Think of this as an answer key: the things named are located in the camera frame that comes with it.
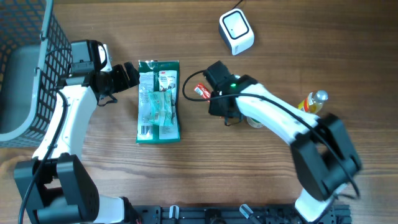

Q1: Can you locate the green lidded jar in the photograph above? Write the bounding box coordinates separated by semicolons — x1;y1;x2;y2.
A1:
246;117;264;128

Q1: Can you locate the red stick packet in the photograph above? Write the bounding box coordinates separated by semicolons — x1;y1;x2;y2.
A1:
194;83;211;102

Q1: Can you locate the teal wipes packet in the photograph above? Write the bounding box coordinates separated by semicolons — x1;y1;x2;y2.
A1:
148;90;173;126

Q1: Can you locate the green sponge package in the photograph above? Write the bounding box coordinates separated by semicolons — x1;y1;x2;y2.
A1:
136;60;180;144

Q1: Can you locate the yellow dish soap bottle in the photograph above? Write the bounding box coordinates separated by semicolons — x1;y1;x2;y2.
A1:
297;90;328;114

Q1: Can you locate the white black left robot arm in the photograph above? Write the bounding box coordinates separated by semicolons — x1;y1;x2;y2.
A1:
14;40;142;223

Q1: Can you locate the white barcode scanner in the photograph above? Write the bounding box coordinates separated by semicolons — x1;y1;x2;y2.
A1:
218;9;254;55

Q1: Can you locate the dark grey mesh basket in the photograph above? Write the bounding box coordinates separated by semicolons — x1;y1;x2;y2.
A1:
1;0;72;147

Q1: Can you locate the black right camera cable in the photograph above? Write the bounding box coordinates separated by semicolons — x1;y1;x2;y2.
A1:
182;70;361;200

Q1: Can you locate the black camera cable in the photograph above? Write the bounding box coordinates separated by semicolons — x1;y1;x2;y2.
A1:
17;46;74;224
182;70;361;200

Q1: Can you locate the black left camera cable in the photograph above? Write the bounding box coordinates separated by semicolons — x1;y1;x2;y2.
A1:
17;46;74;224

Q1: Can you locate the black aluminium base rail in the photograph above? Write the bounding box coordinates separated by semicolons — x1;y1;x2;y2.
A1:
124;203;353;224

